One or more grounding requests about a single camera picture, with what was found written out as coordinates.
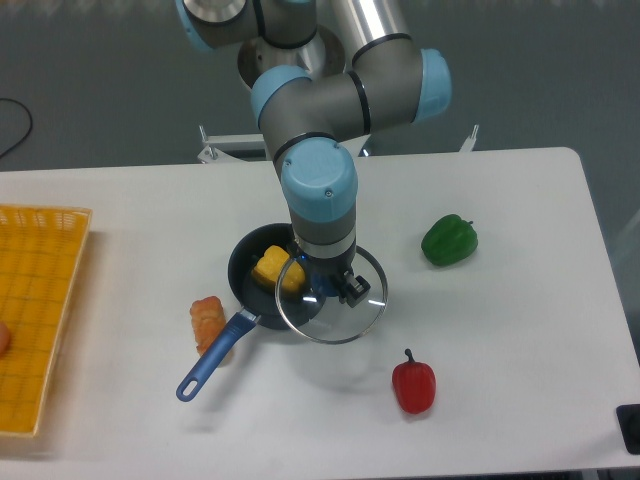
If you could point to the orange bread pastry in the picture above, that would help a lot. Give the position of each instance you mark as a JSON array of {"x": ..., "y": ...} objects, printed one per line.
[{"x": 207, "y": 321}]

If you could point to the yellow wicker basket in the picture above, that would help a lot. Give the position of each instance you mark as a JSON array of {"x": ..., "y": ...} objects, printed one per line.
[{"x": 41, "y": 251}]

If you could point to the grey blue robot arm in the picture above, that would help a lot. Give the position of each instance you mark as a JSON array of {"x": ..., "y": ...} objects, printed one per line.
[{"x": 305, "y": 118}]

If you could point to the glass pot lid blue knob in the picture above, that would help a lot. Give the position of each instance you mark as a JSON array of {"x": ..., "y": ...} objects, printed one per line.
[{"x": 317, "y": 314}]

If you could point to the yellow bell pepper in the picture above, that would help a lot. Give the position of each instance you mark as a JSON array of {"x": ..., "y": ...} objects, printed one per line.
[{"x": 269, "y": 267}]

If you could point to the green bell pepper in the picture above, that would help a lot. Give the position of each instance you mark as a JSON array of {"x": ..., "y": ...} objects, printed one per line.
[{"x": 450, "y": 240}]

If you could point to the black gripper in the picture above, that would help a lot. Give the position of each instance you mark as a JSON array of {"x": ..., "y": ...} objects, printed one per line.
[{"x": 336, "y": 262}]

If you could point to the red bell pepper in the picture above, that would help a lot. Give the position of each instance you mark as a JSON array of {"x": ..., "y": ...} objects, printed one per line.
[{"x": 414, "y": 385}]

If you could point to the black device table corner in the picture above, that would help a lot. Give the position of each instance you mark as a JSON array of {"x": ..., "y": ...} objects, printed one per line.
[{"x": 629, "y": 422}]

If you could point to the dark blue saucepan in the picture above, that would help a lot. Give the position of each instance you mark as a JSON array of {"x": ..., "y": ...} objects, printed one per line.
[{"x": 258, "y": 307}]

